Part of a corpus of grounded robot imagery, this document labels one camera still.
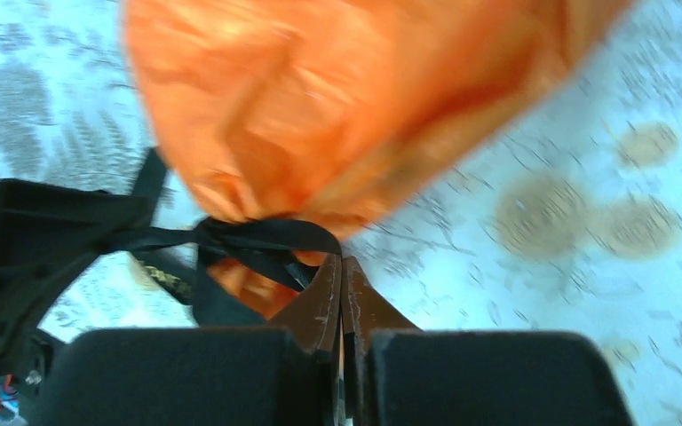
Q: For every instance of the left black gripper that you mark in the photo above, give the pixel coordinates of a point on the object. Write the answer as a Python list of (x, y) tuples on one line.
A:
[(31, 282)]

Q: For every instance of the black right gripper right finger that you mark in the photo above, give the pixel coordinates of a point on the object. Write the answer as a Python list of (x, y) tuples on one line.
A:
[(398, 374)]

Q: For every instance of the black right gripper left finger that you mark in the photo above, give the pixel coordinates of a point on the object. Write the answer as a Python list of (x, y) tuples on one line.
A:
[(280, 373)]

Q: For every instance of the orange wrapping paper sheet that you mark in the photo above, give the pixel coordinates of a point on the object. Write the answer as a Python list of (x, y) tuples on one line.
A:
[(335, 112)]

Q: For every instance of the floral patterned tablecloth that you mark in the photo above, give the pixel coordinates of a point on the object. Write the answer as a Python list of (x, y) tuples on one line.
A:
[(570, 219)]

